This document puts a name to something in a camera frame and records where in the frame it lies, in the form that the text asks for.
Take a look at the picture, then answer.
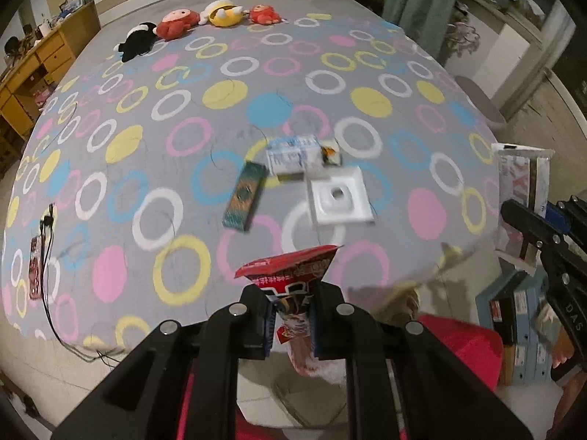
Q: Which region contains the person's right forearm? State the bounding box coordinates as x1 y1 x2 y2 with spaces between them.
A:
550 339 587 440

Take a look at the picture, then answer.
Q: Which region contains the grey plastic stool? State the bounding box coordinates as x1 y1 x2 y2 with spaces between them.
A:
452 76 507 124

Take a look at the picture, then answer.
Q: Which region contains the green patterned packet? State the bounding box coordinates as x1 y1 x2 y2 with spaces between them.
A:
223 161 269 232

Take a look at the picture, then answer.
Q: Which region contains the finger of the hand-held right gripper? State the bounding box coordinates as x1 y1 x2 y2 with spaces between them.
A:
500 198 567 250
543 195 587 239

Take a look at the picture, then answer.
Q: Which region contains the red snack packet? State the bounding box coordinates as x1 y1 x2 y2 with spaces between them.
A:
235 245 344 377

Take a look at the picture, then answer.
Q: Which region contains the white board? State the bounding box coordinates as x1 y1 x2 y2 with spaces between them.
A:
497 23 544 117

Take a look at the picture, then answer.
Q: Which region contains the bed with circle-pattern sheet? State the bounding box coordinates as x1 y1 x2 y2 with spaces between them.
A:
0 7 503 363

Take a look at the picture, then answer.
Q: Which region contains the green curtain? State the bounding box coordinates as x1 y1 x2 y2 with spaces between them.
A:
383 0 464 69

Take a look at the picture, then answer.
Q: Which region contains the beige slipper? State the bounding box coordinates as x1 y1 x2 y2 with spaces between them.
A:
349 279 420 326

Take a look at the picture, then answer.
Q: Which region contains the stack of boxed books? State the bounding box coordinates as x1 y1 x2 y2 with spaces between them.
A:
474 268 558 386

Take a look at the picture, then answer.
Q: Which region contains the white cardboard box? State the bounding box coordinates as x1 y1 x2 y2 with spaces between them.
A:
493 143 552 267

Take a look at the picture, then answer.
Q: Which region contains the blue and white carton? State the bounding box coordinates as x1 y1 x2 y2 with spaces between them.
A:
266 134 322 176

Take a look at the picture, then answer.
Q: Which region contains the wooden dresser desk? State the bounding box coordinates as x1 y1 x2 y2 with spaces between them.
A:
0 0 102 140

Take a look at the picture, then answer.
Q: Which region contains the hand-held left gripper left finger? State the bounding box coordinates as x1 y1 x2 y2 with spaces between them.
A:
50 284 276 440

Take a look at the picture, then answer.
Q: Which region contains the white square plastic tray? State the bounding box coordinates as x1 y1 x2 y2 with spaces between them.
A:
306 167 376 226

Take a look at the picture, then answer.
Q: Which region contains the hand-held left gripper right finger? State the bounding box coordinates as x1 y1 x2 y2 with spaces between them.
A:
309 280 546 440

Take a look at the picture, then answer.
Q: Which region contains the red phone with cable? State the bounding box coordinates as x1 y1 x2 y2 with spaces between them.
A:
28 236 43 301

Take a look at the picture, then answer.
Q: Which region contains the yellow bee plush toy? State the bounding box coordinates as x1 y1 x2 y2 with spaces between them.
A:
199 0 246 27

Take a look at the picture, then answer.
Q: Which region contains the black cable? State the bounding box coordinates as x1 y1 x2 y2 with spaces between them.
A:
39 204 120 367

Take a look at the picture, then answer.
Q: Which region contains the black and white plush toy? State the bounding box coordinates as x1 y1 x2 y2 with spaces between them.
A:
114 22 159 62

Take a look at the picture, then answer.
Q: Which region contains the small red plush toy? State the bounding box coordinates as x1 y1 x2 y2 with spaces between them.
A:
248 4 281 26

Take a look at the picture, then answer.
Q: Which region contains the small orange black packet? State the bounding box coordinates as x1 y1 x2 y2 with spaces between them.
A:
320 142 342 166

